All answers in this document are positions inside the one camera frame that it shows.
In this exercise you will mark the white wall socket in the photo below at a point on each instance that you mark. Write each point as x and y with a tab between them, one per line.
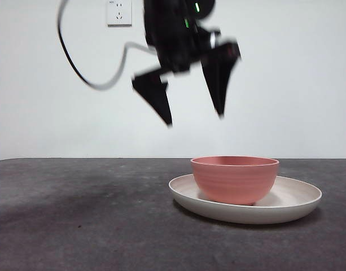
119	15

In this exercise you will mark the white round plate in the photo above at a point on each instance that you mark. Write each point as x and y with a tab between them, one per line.
246	214

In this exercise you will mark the red ribbed bowl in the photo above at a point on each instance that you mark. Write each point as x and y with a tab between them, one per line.
234	183

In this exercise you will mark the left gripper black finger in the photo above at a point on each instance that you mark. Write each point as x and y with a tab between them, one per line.
155	93
218	76

